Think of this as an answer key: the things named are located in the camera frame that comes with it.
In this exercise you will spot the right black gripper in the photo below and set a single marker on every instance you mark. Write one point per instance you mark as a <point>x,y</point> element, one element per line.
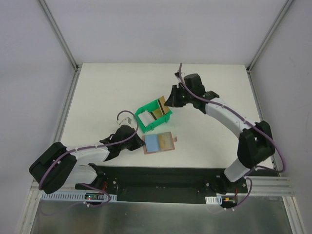
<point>176,96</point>

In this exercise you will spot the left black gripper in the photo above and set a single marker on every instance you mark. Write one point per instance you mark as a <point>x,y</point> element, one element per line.
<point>132,142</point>

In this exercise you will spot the tan leather card holder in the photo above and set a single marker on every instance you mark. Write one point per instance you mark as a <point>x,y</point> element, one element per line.
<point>156,143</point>

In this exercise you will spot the gold credit card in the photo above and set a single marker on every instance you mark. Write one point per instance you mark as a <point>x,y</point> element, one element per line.
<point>165,141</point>

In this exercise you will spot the green plastic bin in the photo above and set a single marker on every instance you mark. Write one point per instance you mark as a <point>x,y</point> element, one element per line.
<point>150,107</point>

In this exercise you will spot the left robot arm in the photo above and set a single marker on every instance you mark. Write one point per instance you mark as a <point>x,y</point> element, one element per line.
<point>59,165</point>

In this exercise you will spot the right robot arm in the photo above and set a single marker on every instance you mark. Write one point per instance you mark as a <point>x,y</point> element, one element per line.
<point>254,138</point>

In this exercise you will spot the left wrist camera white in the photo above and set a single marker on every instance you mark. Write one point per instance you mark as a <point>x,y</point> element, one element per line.
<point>126,121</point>

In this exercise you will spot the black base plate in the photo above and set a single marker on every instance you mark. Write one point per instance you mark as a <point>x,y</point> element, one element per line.
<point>165,185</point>

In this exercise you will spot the right white cable duct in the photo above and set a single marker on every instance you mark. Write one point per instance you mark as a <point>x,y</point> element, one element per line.
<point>213,200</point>

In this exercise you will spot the white cable duct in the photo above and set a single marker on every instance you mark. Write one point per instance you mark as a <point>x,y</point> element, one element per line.
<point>78,196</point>
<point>213,200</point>

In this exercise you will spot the left aluminium frame post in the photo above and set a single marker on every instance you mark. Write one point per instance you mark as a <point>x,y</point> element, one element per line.
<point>57,32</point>

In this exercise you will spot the aluminium frame post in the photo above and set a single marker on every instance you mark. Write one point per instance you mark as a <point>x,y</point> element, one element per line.
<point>57,32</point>
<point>277,21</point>

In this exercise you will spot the left white cable duct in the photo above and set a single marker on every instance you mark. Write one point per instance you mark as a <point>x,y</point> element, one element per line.
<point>78,196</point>

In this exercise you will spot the aluminium front rail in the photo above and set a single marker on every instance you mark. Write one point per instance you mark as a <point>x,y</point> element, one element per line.
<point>255,186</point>

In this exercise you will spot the right aluminium frame post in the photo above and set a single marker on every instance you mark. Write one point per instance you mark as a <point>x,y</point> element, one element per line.
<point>277,21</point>

